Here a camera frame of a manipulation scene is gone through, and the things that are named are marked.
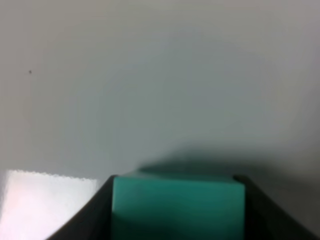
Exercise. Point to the green block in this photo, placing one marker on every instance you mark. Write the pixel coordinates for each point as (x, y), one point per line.
(151, 206)

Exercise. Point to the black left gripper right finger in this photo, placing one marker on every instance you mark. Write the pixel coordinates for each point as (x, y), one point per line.
(266, 220)

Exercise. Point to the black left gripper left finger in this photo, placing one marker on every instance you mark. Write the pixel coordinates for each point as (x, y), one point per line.
(93, 221)

